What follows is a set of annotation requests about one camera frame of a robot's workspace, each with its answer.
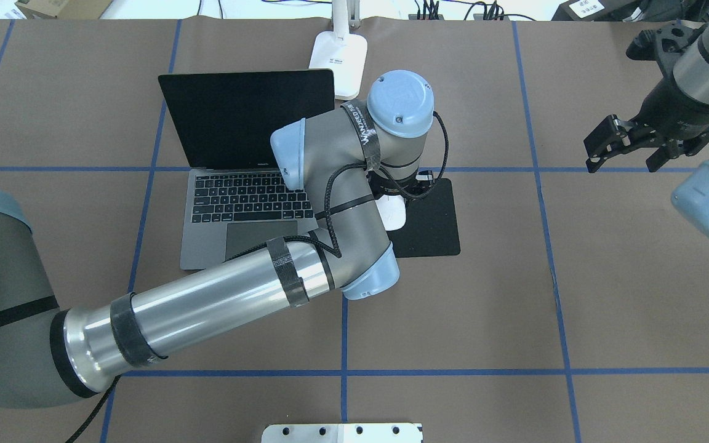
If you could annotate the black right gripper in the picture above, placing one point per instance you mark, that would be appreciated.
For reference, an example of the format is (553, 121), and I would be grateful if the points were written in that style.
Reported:
(670, 106)

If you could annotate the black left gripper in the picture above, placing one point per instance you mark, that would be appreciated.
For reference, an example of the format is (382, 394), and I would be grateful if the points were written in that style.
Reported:
(386, 185)

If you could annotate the white computer mouse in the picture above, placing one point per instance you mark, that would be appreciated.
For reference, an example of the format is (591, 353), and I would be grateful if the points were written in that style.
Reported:
(392, 210)

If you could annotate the black mouse pad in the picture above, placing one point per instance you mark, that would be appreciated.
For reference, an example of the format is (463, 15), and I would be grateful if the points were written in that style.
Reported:
(431, 227)

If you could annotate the grey laptop computer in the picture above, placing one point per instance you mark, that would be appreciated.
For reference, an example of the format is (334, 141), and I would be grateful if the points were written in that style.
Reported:
(236, 197)

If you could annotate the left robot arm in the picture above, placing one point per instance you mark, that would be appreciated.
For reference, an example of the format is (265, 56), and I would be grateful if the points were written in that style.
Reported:
(51, 356)

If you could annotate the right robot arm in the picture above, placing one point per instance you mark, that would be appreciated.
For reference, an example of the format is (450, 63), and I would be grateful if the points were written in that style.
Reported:
(691, 74)

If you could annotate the white desk lamp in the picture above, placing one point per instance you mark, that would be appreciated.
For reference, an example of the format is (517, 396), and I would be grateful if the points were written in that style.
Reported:
(341, 51)

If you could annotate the black device with label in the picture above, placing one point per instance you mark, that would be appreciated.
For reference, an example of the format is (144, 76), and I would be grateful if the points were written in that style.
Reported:
(599, 11)

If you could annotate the cardboard box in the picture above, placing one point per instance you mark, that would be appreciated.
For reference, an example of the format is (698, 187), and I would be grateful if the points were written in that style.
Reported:
(63, 10)

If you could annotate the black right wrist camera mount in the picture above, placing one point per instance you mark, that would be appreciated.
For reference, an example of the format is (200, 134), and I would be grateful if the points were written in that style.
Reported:
(664, 45)

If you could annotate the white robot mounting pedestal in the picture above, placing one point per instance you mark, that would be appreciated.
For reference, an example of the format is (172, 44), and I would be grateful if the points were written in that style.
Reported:
(344, 432)

